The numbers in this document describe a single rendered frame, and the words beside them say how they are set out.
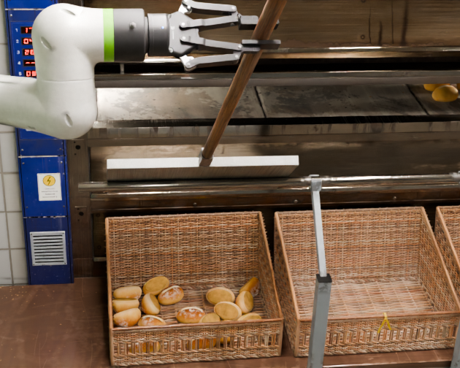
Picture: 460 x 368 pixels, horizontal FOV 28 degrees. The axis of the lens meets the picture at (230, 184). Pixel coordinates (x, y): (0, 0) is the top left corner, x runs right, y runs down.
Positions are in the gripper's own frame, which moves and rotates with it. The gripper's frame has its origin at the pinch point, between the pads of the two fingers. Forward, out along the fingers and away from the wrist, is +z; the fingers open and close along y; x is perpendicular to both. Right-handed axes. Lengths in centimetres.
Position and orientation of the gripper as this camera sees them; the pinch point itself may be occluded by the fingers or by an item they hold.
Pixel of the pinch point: (259, 34)
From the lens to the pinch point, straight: 166.5
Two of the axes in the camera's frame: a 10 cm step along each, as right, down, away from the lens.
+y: 0.6, 9.8, -1.9
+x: 1.4, -2.0, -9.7
